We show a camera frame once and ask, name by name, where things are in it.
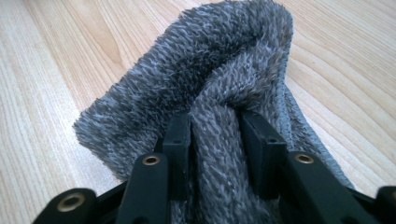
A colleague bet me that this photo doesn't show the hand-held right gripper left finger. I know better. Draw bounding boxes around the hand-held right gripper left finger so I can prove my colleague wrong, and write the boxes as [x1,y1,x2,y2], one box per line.
[115,112,192,224]

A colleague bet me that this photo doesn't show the grey fluffy cloth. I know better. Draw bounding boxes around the grey fluffy cloth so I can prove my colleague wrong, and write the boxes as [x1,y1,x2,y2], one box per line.
[73,0,355,224]

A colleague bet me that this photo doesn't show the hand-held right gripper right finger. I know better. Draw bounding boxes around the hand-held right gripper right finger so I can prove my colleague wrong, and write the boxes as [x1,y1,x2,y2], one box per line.
[237,110,380,224]

